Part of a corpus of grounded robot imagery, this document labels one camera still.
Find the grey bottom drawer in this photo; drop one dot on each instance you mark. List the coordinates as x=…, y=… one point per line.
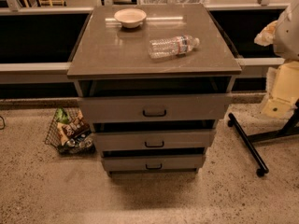
x=153, y=163

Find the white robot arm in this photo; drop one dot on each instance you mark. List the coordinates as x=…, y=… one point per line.
x=282, y=84

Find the grey top drawer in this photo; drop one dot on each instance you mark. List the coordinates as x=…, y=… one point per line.
x=154, y=108

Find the grey drawer cabinet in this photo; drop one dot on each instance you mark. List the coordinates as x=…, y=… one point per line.
x=112, y=61

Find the grey middle drawer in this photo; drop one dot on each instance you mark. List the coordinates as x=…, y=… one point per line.
x=153, y=140

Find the grey drawer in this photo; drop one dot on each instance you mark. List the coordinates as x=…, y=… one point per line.
x=153, y=140
x=153, y=163
x=154, y=108

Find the white ceramic bowl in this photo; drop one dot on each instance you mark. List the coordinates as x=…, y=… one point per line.
x=130, y=17

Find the black wheeled robot base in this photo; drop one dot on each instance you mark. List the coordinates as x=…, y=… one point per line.
x=290, y=128

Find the wire basket of snacks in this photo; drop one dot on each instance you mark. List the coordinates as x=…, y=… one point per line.
x=69, y=133

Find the clear plastic water bottle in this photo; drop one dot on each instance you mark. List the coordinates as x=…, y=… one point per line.
x=174, y=46

